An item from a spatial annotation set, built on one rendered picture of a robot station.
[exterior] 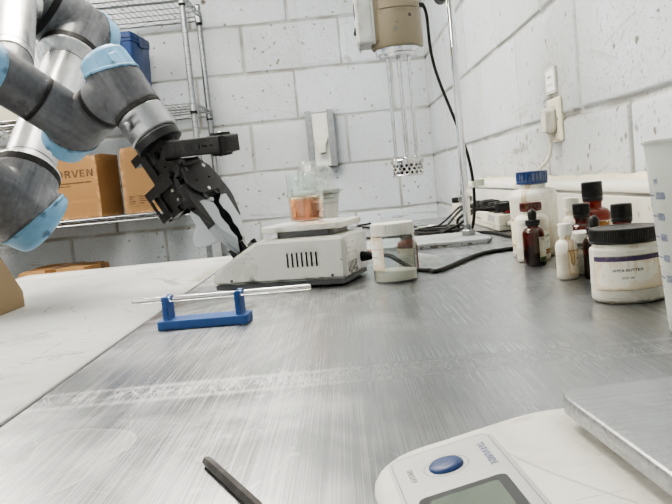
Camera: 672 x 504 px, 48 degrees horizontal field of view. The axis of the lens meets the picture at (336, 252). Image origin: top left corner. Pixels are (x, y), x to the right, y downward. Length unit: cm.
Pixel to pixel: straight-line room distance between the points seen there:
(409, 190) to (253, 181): 73
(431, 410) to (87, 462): 20
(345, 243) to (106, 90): 42
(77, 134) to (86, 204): 216
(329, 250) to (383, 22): 61
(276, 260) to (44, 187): 45
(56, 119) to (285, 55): 247
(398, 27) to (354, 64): 209
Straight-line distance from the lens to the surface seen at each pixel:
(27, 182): 131
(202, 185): 111
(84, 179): 336
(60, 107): 120
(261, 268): 106
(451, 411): 46
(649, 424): 29
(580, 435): 32
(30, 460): 48
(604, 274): 77
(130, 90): 116
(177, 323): 83
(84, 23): 155
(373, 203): 355
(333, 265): 103
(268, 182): 356
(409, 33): 151
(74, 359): 76
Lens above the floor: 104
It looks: 5 degrees down
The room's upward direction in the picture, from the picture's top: 6 degrees counter-clockwise
